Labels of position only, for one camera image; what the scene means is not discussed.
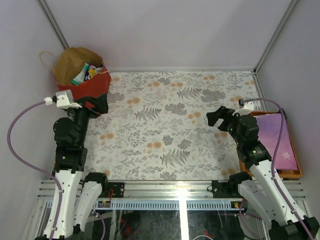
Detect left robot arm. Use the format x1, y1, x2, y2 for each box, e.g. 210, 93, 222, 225
38, 91, 110, 240

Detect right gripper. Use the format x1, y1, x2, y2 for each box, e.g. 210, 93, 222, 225
206, 106, 247, 146

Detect floral table mat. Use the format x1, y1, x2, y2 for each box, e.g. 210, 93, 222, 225
84, 71, 259, 181

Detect aluminium rail frame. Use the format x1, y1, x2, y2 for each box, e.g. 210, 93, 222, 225
22, 180, 312, 240

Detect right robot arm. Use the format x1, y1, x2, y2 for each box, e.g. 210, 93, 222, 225
206, 106, 320, 240

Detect red paper bag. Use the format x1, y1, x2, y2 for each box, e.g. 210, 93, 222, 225
39, 47, 115, 100

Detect purple snack packet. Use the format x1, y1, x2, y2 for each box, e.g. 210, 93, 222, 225
84, 63, 97, 82

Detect yellow snack packet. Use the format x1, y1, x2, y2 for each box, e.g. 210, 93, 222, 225
88, 69, 97, 79

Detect wooden tray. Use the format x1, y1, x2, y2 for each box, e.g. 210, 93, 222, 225
250, 111, 303, 179

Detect purple folded cloth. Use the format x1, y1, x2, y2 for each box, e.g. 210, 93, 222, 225
255, 113, 298, 170

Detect green white snack packet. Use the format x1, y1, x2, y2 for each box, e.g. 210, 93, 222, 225
71, 62, 90, 86

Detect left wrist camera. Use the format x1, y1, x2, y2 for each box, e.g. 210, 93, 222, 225
44, 89, 82, 110

